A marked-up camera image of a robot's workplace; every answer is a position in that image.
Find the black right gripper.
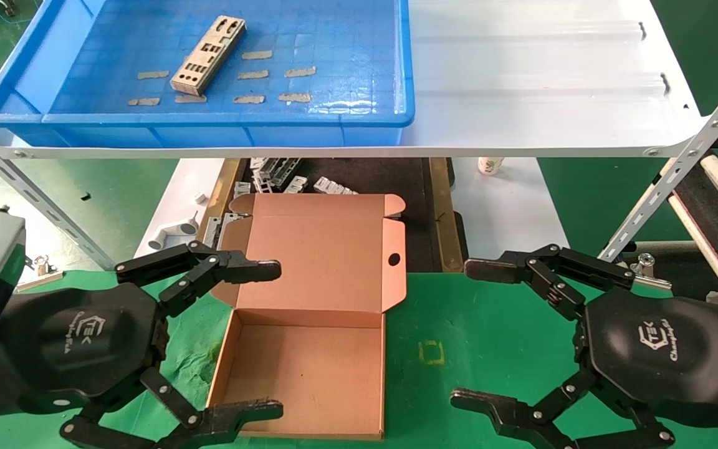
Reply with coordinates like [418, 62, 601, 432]
[449, 243, 718, 449]

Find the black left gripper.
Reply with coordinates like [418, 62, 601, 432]
[0, 240, 285, 449]

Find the brown cardboard box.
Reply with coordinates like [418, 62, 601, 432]
[202, 192, 408, 441]

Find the blue plastic tray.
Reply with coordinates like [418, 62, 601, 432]
[0, 0, 414, 148]

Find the green table cloth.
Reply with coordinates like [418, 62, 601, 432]
[0, 269, 718, 449]

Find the long silver metal plate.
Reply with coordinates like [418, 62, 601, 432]
[200, 212, 251, 249]

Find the white low table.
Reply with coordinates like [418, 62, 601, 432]
[130, 157, 579, 273]

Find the white plastic pipe fitting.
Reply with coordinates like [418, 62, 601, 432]
[147, 212, 199, 251]

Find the silver metal spring clip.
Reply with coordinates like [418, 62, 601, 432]
[624, 253, 673, 291]
[17, 254, 64, 292]

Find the grey perforated shelf upright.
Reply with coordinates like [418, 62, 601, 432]
[597, 57, 718, 263]
[0, 118, 115, 271]

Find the white shelf board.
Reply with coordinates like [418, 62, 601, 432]
[0, 0, 706, 160]

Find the black rack mat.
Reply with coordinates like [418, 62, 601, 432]
[674, 156, 718, 300]

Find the stack of metal shield plates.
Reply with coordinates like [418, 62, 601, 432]
[171, 16, 247, 96]

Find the black mat with brass frame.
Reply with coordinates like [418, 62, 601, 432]
[184, 157, 472, 273]

